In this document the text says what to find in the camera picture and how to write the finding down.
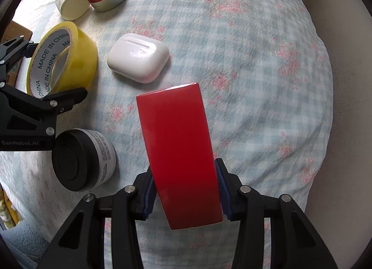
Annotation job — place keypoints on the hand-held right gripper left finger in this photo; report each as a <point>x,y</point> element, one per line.
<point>147,199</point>

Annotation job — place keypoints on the cream lid white jar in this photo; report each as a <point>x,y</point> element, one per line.
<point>74,6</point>

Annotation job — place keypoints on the black lid white jar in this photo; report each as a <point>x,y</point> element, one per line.
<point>72,164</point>

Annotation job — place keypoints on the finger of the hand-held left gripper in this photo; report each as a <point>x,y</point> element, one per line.
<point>13,51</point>
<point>43,106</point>

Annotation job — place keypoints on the checked floral blanket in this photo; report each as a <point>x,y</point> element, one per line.
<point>247,83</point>

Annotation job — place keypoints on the white earbuds case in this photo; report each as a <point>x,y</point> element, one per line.
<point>139,57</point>

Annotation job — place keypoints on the yellow tape roll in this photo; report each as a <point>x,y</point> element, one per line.
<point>82,60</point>

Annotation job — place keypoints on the grey fluffy cloth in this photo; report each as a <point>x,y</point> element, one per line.
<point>20,245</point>

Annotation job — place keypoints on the yellow patterned cloth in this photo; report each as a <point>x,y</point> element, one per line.
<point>6,208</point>

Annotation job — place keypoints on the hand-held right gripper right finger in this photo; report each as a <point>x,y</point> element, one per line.
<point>224,199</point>

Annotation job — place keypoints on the beige chair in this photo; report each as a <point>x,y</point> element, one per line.
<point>345,112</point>

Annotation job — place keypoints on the brown cardboard box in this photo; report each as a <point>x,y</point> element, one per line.
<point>18,31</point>

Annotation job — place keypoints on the red glossy box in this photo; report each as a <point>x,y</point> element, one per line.
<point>180,152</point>

